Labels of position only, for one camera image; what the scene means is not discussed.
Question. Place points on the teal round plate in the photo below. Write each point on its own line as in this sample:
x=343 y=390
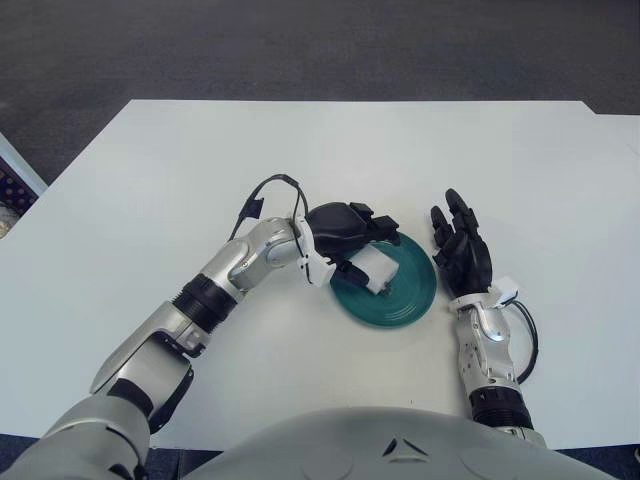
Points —
x=410 y=295

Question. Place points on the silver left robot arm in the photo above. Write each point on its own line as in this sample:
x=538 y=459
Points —
x=150 y=340

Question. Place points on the grey robot torso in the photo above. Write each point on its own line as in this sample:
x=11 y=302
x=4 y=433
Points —
x=400 y=450

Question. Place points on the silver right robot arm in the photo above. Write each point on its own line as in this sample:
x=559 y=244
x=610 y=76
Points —
x=487 y=360

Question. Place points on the white charger plug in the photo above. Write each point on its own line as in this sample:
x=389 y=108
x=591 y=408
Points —
x=382 y=265

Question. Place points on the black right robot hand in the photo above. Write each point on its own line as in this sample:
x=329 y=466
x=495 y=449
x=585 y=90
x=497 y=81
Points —
x=467 y=260

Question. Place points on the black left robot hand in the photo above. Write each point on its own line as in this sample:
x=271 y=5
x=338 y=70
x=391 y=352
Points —
x=335 y=230

